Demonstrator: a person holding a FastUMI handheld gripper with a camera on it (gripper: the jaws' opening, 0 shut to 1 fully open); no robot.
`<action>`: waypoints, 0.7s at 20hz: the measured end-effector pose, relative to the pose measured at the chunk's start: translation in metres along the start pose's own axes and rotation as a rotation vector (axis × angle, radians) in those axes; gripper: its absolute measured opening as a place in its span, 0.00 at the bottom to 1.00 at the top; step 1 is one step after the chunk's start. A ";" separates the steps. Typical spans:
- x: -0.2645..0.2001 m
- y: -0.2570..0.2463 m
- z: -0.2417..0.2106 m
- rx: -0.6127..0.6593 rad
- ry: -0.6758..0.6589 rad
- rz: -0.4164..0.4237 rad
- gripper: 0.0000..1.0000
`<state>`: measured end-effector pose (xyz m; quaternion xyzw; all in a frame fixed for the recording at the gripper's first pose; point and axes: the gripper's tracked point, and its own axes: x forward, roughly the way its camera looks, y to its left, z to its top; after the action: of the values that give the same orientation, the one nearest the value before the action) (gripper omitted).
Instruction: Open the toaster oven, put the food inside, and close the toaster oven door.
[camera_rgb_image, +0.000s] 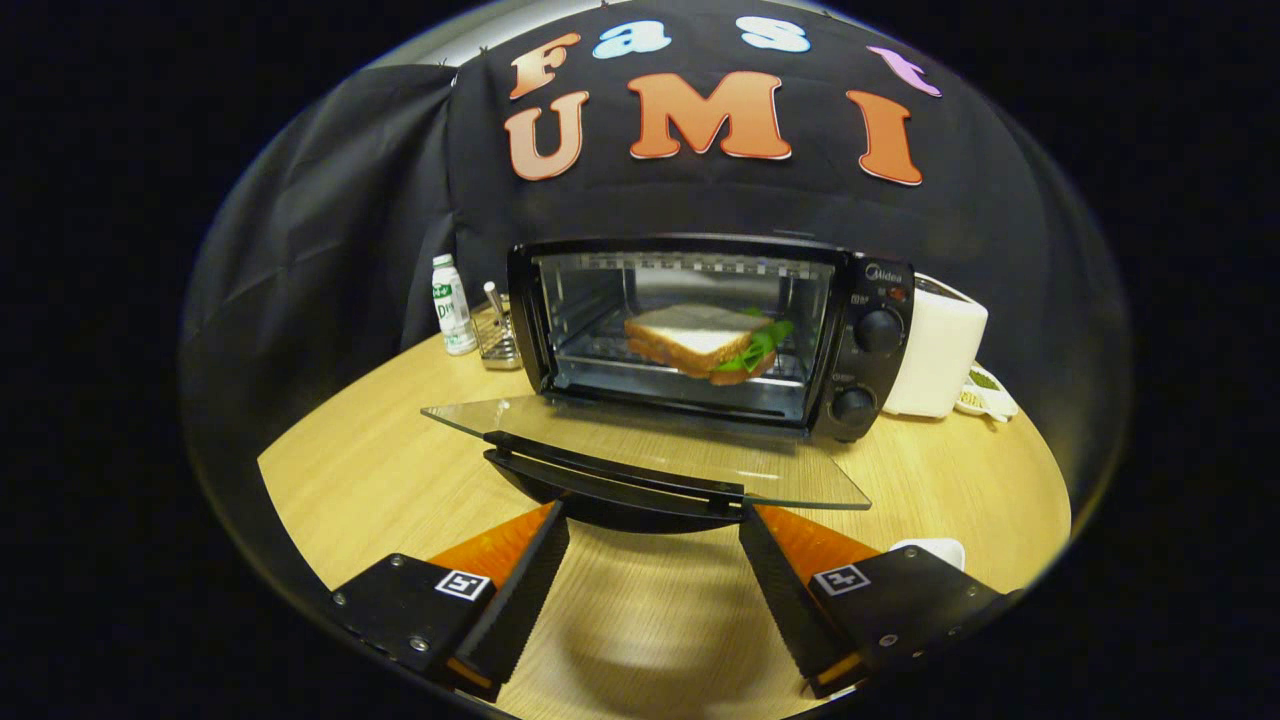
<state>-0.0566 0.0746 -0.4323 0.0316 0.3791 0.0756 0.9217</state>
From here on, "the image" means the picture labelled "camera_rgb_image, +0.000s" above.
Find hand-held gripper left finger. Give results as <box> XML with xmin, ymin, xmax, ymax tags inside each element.
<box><xmin>330</xmin><ymin>500</ymin><xmax>571</xmax><ymax>701</ymax></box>

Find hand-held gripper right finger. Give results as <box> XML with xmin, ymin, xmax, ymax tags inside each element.
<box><xmin>738</xmin><ymin>503</ymin><xmax>1011</xmax><ymax>699</ymax></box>

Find sandwich with green lettuce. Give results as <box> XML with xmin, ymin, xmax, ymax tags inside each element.
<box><xmin>624</xmin><ymin>303</ymin><xmax>796</xmax><ymax>387</ymax></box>

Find black toaster oven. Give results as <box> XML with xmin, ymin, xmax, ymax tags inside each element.
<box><xmin>420</xmin><ymin>235</ymin><xmax>916</xmax><ymax>534</ymax></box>

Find white pop-up toaster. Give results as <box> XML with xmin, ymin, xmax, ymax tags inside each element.
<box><xmin>882</xmin><ymin>273</ymin><xmax>989</xmax><ymax>419</ymax></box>

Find white ridged tray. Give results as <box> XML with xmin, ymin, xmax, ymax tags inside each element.
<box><xmin>888</xmin><ymin>538</ymin><xmax>967</xmax><ymax>573</ymax></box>

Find white divided dish with beans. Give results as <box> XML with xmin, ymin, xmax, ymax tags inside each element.
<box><xmin>955</xmin><ymin>365</ymin><xmax>1021</xmax><ymax>423</ymax></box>

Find white bottle with green label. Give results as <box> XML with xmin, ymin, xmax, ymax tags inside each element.
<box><xmin>432</xmin><ymin>253</ymin><xmax>479</xmax><ymax>357</ymax></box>

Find metal wire rack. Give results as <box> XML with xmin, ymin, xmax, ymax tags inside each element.
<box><xmin>472</xmin><ymin>281</ymin><xmax>523</xmax><ymax>371</ymax></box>

